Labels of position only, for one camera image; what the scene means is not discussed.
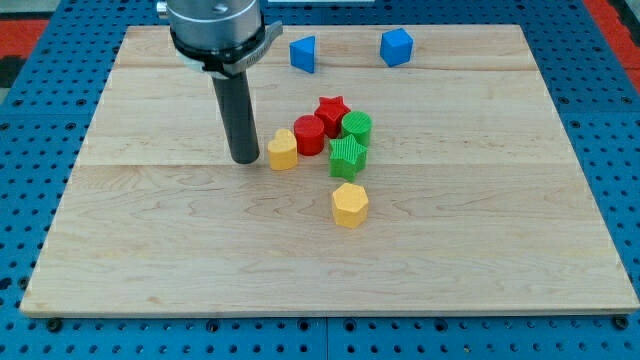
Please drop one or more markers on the blue cube block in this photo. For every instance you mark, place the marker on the blue cube block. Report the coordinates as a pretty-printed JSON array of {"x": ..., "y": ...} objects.
[{"x": 396, "y": 47}]

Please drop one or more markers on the green star block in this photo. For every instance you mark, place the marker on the green star block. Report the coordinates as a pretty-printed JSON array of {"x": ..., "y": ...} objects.
[{"x": 347, "y": 158}]

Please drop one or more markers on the blue triangular prism block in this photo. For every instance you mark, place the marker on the blue triangular prism block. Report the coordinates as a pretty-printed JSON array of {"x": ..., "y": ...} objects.
[{"x": 302, "y": 54}]

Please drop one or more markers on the red cylinder block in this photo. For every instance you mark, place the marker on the red cylinder block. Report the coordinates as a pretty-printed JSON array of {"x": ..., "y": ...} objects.
[{"x": 309, "y": 133}]

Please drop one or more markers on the green cylinder block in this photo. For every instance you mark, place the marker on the green cylinder block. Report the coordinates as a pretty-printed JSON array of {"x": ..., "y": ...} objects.
[{"x": 359, "y": 124}]

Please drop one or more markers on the light wooden board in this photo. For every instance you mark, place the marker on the light wooden board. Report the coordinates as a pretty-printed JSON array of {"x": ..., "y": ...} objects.
[{"x": 477, "y": 203}]

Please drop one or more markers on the yellow hexagon block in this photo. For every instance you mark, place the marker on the yellow hexagon block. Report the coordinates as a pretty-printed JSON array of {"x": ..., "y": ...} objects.
[{"x": 350, "y": 205}]

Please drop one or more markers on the yellow heart block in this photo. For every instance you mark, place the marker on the yellow heart block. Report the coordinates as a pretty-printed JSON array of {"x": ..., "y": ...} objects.
[{"x": 282, "y": 150}]

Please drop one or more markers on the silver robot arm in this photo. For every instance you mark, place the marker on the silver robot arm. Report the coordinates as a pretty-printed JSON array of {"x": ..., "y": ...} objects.
[{"x": 224, "y": 38}]

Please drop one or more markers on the red star block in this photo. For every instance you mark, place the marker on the red star block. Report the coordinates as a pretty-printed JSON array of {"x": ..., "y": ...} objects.
[{"x": 331, "y": 111}]

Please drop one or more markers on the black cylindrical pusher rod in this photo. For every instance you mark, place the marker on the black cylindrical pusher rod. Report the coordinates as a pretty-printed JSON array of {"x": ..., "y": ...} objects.
[{"x": 234, "y": 102}]

